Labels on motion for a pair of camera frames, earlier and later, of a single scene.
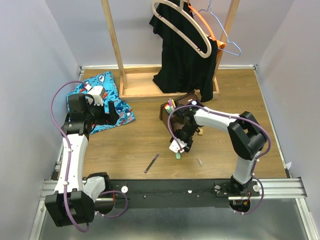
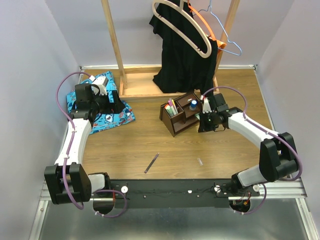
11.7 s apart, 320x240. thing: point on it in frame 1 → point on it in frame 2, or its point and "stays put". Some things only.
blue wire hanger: [210, 6] stays put
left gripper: [107, 118] → [116, 107]
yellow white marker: [174, 105] stays put
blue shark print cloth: [105, 80] stays put
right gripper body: [185, 135] → [208, 121]
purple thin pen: [151, 163] stays put
